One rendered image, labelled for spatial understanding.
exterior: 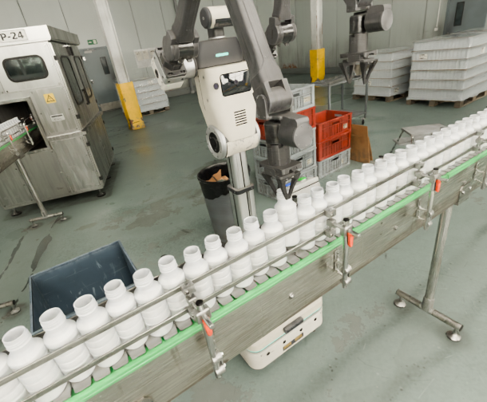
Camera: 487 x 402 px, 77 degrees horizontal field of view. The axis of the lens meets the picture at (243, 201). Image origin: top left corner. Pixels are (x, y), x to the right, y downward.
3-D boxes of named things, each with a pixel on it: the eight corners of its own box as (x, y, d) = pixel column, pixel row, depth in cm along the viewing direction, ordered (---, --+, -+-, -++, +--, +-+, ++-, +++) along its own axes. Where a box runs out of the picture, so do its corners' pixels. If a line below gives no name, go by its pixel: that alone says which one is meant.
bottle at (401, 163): (397, 198, 110) (402, 154, 103) (383, 192, 115) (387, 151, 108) (409, 192, 113) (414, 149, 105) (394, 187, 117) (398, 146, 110)
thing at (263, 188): (282, 202, 327) (280, 184, 317) (256, 193, 357) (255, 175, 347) (318, 183, 359) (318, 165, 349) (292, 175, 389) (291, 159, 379)
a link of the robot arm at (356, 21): (357, 12, 99) (345, 13, 96) (376, 9, 93) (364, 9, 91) (356, 36, 102) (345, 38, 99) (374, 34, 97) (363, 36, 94)
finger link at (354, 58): (358, 81, 108) (360, 53, 104) (377, 82, 102) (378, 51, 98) (346, 85, 105) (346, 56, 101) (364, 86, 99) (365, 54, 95)
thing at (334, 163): (319, 179, 367) (318, 162, 357) (294, 171, 398) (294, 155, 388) (350, 163, 397) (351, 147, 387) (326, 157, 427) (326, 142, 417)
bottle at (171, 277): (199, 313, 74) (184, 259, 67) (176, 327, 71) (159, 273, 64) (188, 300, 79) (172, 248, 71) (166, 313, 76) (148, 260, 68)
